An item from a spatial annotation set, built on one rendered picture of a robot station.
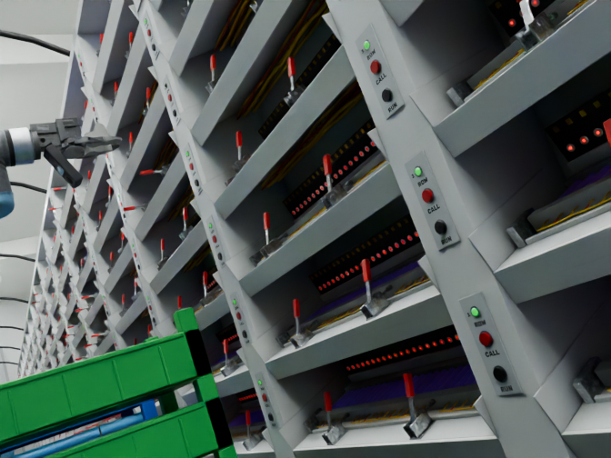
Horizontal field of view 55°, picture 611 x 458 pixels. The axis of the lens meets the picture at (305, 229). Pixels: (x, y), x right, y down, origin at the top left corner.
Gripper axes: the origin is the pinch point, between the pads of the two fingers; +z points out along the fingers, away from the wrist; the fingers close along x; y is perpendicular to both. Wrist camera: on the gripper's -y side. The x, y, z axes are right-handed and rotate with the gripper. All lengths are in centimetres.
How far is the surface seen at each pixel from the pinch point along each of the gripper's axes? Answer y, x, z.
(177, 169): -12.0, -7.3, 11.7
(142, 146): 6.1, 15.2, 11.6
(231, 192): -30.0, -34.0, 11.7
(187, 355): -64, -78, -20
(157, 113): 5.9, -4.8, 11.8
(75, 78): 68, 75, 12
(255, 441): -83, 2, 15
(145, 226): -12.6, 34.3, 11.8
